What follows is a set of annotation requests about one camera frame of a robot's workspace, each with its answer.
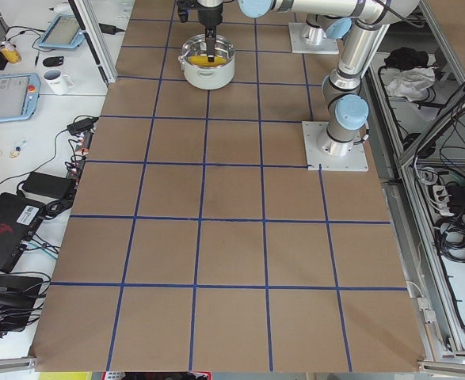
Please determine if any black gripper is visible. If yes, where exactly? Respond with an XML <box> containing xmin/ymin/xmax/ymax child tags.
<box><xmin>196</xmin><ymin>0</ymin><xmax>223</xmax><ymax>63</ymax></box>

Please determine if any yellow corn cob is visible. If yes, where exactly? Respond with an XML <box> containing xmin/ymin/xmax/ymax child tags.
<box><xmin>188</xmin><ymin>55</ymin><xmax>227</xmax><ymax>67</ymax></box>

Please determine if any glass pot lid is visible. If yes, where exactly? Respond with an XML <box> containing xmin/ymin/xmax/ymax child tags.
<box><xmin>179</xmin><ymin>34</ymin><xmax>235</xmax><ymax>68</ymax></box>

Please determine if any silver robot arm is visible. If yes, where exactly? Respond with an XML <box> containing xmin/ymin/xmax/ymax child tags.
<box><xmin>177</xmin><ymin>1</ymin><xmax>353</xmax><ymax>63</ymax></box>
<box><xmin>318</xmin><ymin>1</ymin><xmax>418</xmax><ymax>157</ymax></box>

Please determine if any pale green electric pot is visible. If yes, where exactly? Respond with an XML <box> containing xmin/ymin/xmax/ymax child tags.
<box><xmin>178</xmin><ymin>56</ymin><xmax>235</xmax><ymax>90</ymax></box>

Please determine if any blue teach pendant far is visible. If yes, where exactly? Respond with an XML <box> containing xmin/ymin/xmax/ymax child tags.
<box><xmin>37</xmin><ymin>14</ymin><xmax>85</xmax><ymax>50</ymax></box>

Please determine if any blue teach pendant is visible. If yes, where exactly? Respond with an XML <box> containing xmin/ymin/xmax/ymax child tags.
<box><xmin>37</xmin><ymin>14</ymin><xmax>85</xmax><ymax>50</ymax></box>
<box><xmin>0</xmin><ymin>73</ymin><xmax>40</xmax><ymax>123</ymax></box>

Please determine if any black power adapter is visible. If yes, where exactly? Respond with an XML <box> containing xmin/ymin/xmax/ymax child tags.
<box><xmin>67</xmin><ymin>116</ymin><xmax>99</xmax><ymax>135</ymax></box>

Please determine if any white mug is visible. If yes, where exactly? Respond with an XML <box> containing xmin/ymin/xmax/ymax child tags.
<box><xmin>44</xmin><ymin>69</ymin><xmax>74</xmax><ymax>95</ymax></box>

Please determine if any blue teach pendant near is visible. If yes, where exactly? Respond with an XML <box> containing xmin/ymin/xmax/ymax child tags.
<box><xmin>0</xmin><ymin>73</ymin><xmax>40</xmax><ymax>123</ymax></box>

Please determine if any black laptop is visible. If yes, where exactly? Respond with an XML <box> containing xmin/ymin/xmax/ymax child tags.
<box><xmin>0</xmin><ymin>192</ymin><xmax>45</xmax><ymax>273</ymax></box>

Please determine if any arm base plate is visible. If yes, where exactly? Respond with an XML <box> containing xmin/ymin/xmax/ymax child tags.
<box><xmin>288</xmin><ymin>23</ymin><xmax>339</xmax><ymax>55</ymax></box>
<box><xmin>302</xmin><ymin>121</ymin><xmax>368</xmax><ymax>172</ymax></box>

